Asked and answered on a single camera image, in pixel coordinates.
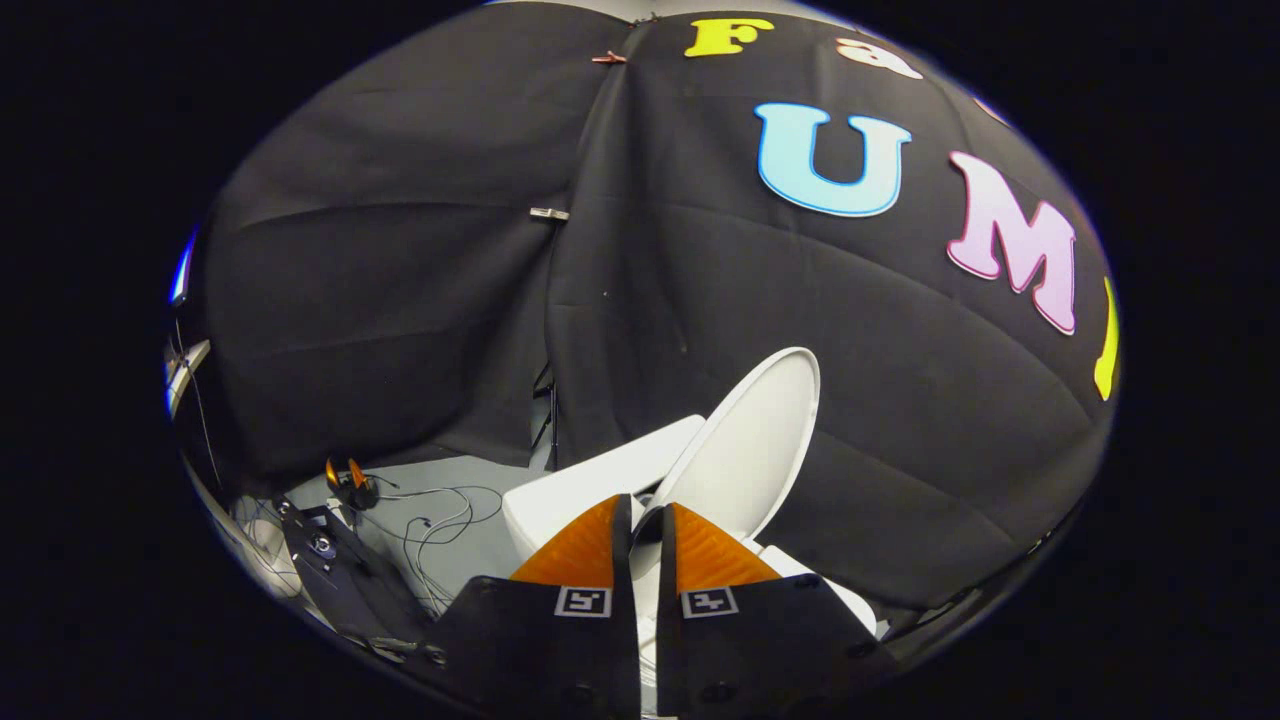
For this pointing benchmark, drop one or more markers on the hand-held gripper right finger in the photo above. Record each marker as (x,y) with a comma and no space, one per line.
(667,600)

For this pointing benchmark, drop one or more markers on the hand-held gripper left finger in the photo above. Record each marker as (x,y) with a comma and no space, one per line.
(622,600)

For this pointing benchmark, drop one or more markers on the white toilet lid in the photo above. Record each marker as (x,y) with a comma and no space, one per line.
(745,450)

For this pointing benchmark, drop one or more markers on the white toilet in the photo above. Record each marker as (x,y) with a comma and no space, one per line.
(580,490)

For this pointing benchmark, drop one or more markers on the black stand legs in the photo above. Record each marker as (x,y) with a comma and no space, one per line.
(550,420)

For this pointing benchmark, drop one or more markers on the black device with lens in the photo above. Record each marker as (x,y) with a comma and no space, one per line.
(345,580)

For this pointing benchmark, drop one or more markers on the orange-tipped black tool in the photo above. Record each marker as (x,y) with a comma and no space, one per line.
(352,488)

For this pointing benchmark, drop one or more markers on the black backdrop cloth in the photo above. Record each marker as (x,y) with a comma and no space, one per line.
(400,300)

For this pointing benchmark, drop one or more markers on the silver cloth clip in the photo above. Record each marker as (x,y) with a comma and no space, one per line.
(548,213)

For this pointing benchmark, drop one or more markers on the white metal bar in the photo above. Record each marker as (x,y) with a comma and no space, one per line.
(188,372)

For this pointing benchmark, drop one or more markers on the copper cloth clip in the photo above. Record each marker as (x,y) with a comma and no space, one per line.
(609,57)

